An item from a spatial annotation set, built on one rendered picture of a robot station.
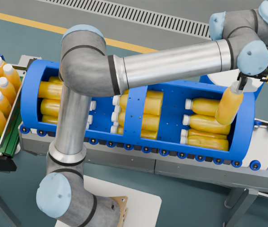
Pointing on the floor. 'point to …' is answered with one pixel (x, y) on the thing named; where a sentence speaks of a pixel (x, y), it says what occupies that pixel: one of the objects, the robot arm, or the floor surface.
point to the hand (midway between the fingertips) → (237, 85)
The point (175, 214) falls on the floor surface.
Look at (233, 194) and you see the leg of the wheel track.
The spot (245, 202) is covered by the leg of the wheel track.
